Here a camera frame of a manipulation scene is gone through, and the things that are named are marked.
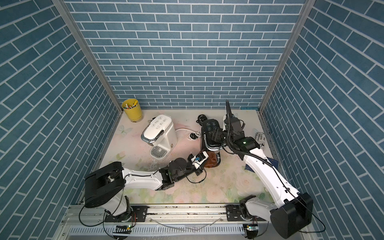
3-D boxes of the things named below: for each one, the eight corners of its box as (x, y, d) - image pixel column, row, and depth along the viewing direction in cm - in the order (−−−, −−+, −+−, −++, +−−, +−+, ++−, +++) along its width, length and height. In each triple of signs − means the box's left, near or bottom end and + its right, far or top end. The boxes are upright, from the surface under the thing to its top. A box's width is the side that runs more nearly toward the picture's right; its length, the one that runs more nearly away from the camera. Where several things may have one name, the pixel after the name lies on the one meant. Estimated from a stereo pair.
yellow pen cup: (127, 123, 114) (119, 109, 102) (131, 112, 122) (124, 98, 110) (141, 123, 114) (135, 109, 103) (145, 112, 122) (139, 98, 110)
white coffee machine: (149, 157, 95) (138, 136, 78) (162, 134, 107) (155, 112, 89) (167, 162, 93) (160, 142, 75) (178, 138, 105) (174, 116, 87)
